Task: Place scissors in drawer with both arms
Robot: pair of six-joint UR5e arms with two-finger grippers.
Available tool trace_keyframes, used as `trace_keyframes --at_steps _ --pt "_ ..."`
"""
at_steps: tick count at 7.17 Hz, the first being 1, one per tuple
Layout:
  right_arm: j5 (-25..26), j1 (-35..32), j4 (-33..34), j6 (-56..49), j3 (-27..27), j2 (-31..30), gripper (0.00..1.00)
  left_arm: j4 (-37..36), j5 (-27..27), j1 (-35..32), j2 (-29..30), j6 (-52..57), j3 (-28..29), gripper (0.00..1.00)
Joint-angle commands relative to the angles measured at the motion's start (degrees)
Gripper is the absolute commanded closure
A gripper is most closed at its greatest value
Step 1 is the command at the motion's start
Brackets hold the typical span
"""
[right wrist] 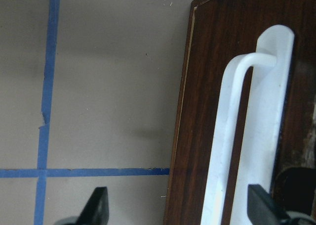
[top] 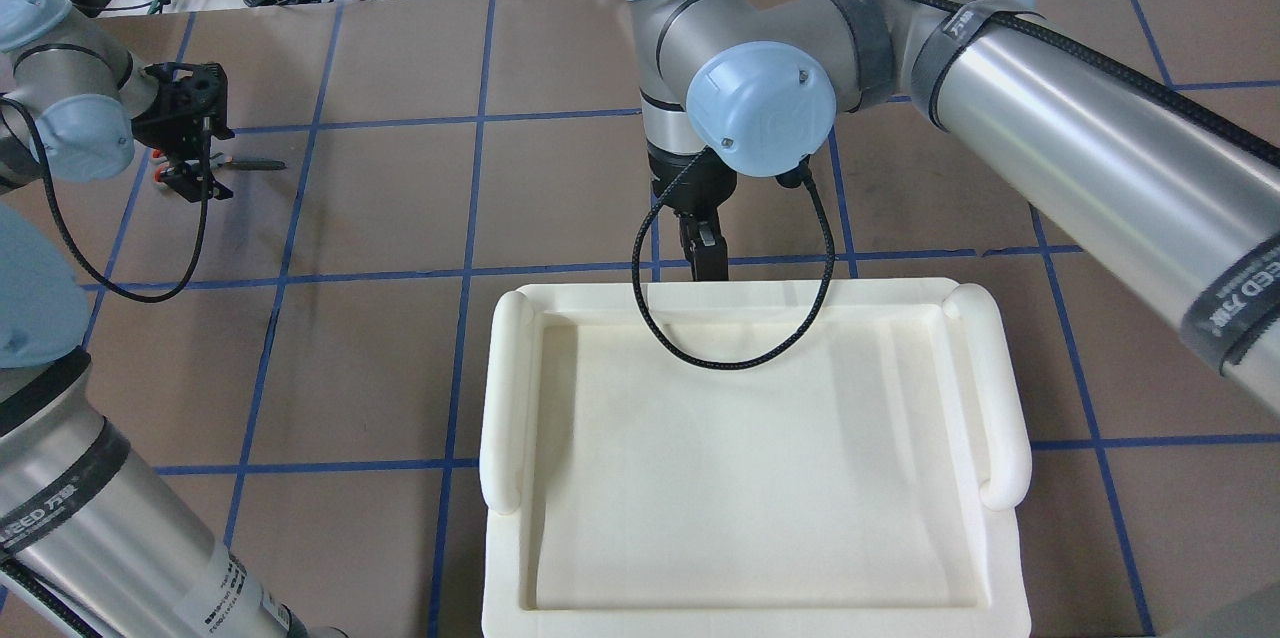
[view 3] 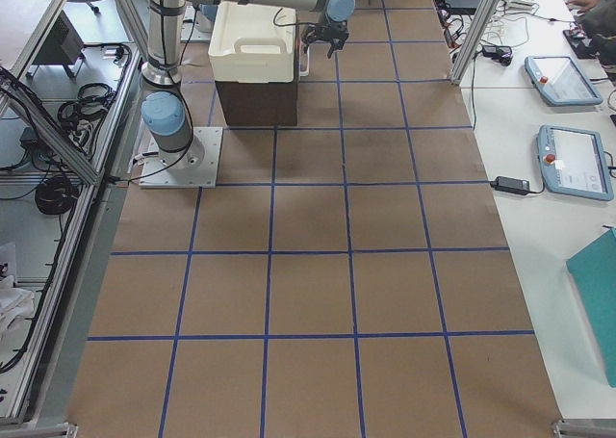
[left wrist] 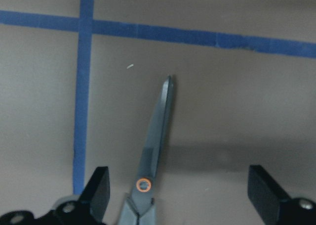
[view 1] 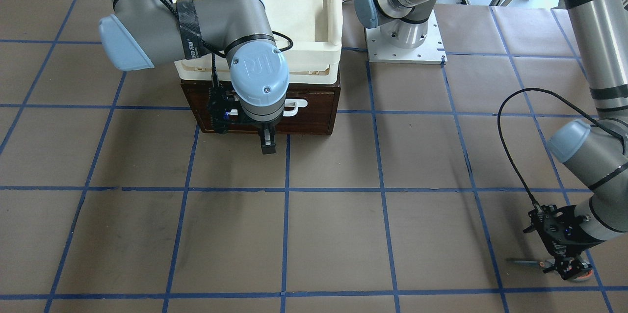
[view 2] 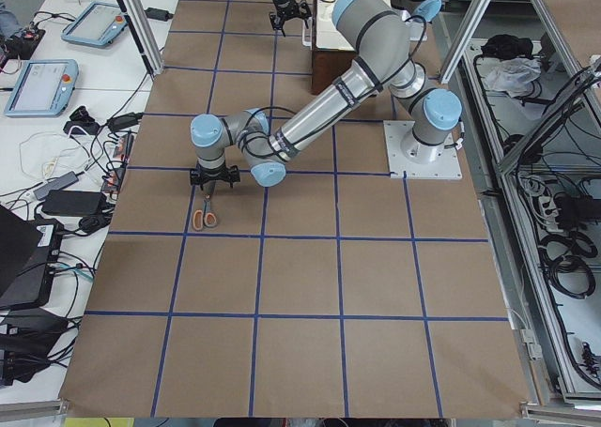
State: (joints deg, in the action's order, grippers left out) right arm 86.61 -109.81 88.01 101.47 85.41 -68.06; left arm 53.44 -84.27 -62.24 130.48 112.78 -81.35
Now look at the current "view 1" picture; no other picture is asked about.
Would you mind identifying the orange grey scissors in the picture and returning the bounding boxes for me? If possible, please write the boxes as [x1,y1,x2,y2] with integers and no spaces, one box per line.
[505,259,594,283]

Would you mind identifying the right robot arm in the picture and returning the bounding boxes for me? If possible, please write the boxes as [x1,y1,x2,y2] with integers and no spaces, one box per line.
[99,0,289,154]

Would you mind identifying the black braided cable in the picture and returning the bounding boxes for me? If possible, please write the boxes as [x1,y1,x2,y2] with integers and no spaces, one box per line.
[497,88,626,210]
[125,0,294,88]

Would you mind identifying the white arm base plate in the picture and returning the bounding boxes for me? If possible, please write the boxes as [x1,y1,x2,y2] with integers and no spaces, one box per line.
[365,11,448,64]

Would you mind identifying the cream plastic tray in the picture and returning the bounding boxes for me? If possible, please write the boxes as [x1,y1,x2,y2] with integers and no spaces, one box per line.
[174,0,343,85]

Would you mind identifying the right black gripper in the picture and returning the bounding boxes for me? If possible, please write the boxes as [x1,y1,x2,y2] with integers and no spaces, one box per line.
[235,107,284,155]

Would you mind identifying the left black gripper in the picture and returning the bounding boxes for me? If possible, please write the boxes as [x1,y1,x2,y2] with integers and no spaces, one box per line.
[523,204,597,282]

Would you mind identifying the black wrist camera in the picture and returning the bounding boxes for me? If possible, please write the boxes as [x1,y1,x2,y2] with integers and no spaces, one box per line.
[207,83,240,134]

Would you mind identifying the white drawer handle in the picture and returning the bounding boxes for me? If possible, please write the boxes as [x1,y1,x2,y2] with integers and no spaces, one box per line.
[283,99,308,118]

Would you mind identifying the dark wooden drawer cabinet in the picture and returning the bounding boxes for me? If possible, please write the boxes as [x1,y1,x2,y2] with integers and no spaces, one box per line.
[180,78,341,135]

